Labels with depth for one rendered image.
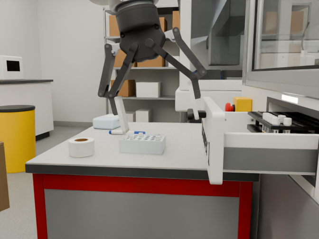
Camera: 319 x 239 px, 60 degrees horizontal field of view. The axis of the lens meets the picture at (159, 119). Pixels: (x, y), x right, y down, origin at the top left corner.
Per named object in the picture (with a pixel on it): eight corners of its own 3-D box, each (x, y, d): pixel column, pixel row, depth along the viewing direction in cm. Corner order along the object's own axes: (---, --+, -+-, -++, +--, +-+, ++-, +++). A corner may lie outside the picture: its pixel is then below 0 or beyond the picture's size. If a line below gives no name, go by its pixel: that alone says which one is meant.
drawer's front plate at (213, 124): (210, 186, 41) (212, 112, 39) (201, 140, 70) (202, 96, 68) (222, 186, 41) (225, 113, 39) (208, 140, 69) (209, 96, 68)
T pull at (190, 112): (187, 120, 51) (187, 113, 50) (187, 114, 58) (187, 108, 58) (207, 120, 50) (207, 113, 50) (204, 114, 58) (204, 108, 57)
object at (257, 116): (270, 129, 44) (270, 125, 44) (247, 114, 62) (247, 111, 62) (282, 129, 44) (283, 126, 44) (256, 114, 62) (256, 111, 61)
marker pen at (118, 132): (108, 134, 103) (108, 130, 103) (110, 133, 104) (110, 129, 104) (144, 136, 100) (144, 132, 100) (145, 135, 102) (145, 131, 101)
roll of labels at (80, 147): (90, 149, 83) (89, 136, 82) (98, 154, 77) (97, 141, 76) (66, 152, 79) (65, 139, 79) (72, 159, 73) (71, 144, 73)
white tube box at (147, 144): (119, 152, 79) (118, 139, 78) (126, 145, 87) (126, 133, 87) (162, 154, 77) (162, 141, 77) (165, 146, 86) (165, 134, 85)
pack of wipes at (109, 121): (112, 130, 111) (112, 119, 110) (91, 128, 114) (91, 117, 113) (128, 124, 125) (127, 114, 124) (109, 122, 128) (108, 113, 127)
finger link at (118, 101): (117, 96, 50) (113, 97, 50) (126, 133, 51) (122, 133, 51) (121, 95, 53) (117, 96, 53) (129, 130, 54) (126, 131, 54)
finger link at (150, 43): (146, 46, 52) (151, 40, 52) (194, 82, 52) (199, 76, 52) (143, 44, 48) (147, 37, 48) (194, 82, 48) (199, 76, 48)
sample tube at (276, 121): (271, 146, 45) (273, 118, 44) (269, 144, 46) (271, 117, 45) (279, 146, 45) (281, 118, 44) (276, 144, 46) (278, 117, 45)
